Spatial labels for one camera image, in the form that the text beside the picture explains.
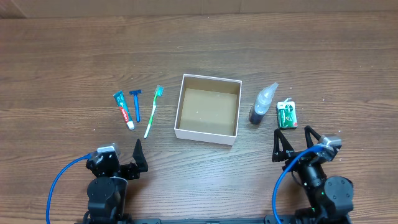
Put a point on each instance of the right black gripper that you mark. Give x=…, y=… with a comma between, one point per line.
x=296, y=156

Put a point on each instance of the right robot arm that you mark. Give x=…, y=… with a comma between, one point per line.
x=330, y=198

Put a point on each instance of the white cardboard box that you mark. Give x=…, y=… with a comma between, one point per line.
x=208, y=109

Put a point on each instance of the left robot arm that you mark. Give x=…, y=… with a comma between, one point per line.
x=107, y=192

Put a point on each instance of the green white toothbrush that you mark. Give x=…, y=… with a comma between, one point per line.
x=158, y=93

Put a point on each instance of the blue disposable razor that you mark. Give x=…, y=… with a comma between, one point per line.
x=135, y=94

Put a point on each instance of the green soap packet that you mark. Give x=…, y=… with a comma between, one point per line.
x=286, y=114

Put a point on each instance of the clear bottle with dark liquid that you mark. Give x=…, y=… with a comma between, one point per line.
x=262, y=104

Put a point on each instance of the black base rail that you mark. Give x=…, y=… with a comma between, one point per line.
x=211, y=221

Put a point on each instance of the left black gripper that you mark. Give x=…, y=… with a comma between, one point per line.
x=125, y=170

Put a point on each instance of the Colgate toothpaste tube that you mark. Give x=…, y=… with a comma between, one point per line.
x=120, y=100

